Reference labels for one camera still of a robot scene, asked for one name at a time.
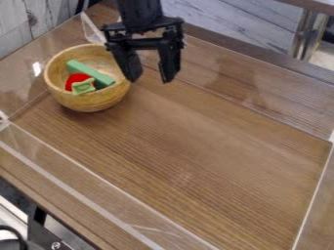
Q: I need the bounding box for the green rectangular block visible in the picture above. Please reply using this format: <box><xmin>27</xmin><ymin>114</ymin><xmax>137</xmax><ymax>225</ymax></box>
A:
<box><xmin>67</xmin><ymin>60</ymin><xmax>117</xmax><ymax>90</ymax></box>

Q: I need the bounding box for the wooden bowl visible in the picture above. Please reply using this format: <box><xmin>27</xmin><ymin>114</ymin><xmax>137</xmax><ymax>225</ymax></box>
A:
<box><xmin>44</xmin><ymin>44</ymin><xmax>131</xmax><ymax>112</ymax></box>

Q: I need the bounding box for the black cable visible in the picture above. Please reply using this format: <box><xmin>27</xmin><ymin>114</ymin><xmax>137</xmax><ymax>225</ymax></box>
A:
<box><xmin>0</xmin><ymin>225</ymin><xmax>30</xmax><ymax>250</ymax></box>

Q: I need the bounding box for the metal table leg background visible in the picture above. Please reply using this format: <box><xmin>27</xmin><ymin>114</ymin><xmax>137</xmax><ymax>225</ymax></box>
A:
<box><xmin>290</xmin><ymin>10</ymin><xmax>329</xmax><ymax>62</ymax></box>

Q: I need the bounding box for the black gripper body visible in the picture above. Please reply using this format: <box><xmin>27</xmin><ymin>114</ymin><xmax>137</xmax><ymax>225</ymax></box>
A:
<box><xmin>99</xmin><ymin>0</ymin><xmax>187</xmax><ymax>52</ymax></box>

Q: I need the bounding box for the red plush strawberry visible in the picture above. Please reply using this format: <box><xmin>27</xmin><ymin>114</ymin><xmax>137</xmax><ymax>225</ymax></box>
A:
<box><xmin>66</xmin><ymin>73</ymin><xmax>95</xmax><ymax>96</ymax></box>

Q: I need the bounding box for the black table frame bracket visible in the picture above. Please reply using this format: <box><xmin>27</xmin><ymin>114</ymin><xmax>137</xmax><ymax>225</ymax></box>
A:
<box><xmin>28</xmin><ymin>207</ymin><xmax>74</xmax><ymax>250</ymax></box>

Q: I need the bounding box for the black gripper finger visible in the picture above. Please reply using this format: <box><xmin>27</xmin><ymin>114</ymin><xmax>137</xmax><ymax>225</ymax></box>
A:
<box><xmin>107</xmin><ymin>43</ymin><xmax>143</xmax><ymax>82</ymax></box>
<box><xmin>158</xmin><ymin>40</ymin><xmax>182</xmax><ymax>83</ymax></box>

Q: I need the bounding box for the clear acrylic tray wall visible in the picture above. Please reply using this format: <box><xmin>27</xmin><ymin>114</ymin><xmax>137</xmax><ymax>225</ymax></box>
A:
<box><xmin>0</xmin><ymin>20</ymin><xmax>334</xmax><ymax>250</ymax></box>

